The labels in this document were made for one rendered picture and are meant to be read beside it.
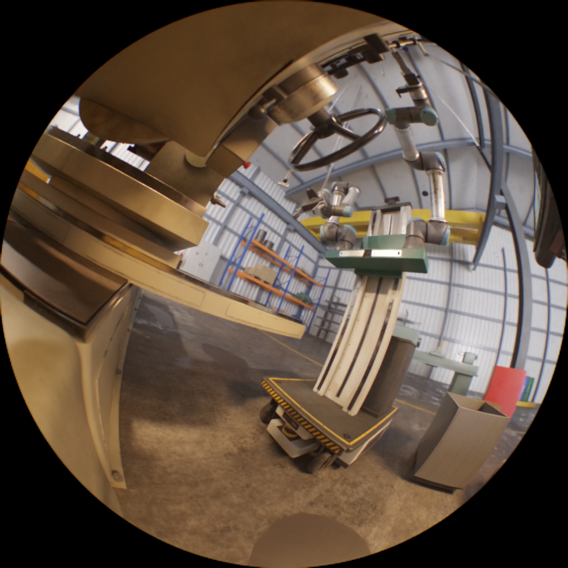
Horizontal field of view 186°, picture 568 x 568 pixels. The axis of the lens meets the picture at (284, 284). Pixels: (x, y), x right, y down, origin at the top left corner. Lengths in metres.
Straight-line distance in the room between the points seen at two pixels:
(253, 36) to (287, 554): 1.17
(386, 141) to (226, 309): 8.23
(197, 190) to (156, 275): 0.40
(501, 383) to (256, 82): 3.81
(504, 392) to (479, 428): 2.41
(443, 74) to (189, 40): 8.25
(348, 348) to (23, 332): 1.27
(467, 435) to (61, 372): 1.42
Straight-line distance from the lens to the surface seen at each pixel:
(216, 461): 0.94
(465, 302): 9.73
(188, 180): 0.78
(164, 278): 0.83
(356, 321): 1.17
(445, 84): 8.48
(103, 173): 0.77
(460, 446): 1.31
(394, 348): 1.17
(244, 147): 0.59
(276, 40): 0.33
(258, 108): 0.35
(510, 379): 3.68
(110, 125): 0.69
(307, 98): 0.50
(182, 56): 0.43
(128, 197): 0.70
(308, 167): 0.50
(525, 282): 5.13
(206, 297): 0.88
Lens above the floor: 0.76
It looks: 8 degrees up
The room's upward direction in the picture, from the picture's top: 22 degrees clockwise
